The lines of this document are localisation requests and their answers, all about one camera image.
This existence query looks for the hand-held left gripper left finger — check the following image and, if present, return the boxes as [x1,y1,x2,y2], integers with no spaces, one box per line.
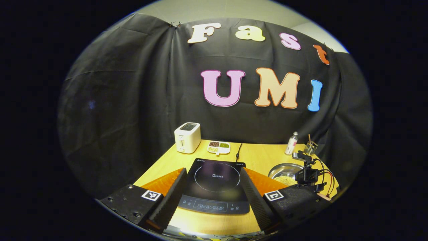
[100,167,188,234]

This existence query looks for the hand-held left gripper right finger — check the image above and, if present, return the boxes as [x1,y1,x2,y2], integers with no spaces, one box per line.
[240,167,332,233]

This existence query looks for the stainless steel pot black handles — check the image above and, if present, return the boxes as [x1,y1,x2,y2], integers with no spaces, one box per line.
[268,163,305,187]

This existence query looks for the black induction cooktop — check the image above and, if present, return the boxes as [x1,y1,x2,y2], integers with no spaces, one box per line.
[177,158,250,215]

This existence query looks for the small glass jar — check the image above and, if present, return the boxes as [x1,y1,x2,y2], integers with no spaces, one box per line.
[304,141,318,156]

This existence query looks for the small clear bottle pink label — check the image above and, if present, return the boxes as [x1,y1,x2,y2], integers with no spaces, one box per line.
[285,131,299,155]

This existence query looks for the white toaster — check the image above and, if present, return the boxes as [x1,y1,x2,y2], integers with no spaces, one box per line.
[174,122,201,154]

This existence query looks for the white divided dish of beans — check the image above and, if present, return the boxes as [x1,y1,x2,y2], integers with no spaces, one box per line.
[207,141,231,156]

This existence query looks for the black backdrop cloth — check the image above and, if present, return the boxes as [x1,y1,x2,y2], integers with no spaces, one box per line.
[58,13,373,198]

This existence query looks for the red and black gripper cables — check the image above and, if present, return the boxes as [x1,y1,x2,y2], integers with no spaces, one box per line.
[316,158,336,198]

